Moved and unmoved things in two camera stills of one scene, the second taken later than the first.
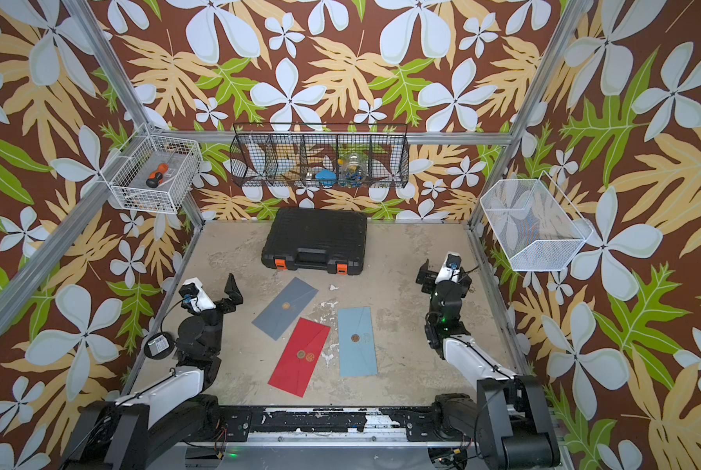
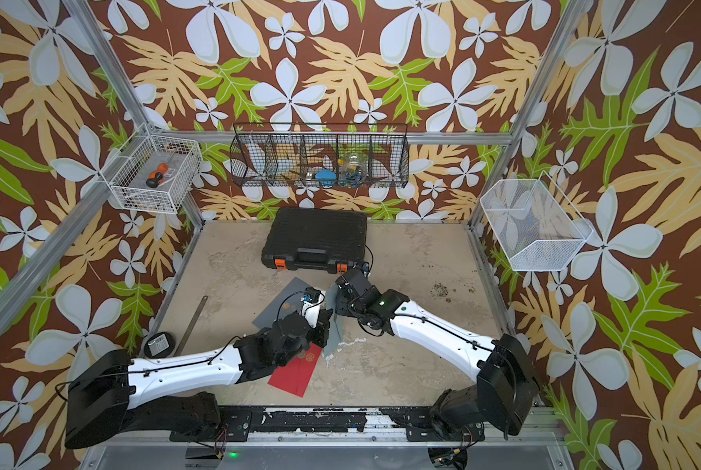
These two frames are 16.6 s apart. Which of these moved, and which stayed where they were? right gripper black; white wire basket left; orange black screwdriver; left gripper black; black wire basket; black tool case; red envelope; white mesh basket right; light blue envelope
Moved: right gripper black; light blue envelope; left gripper black
Stayed: black tool case; white wire basket left; white mesh basket right; orange black screwdriver; black wire basket; red envelope
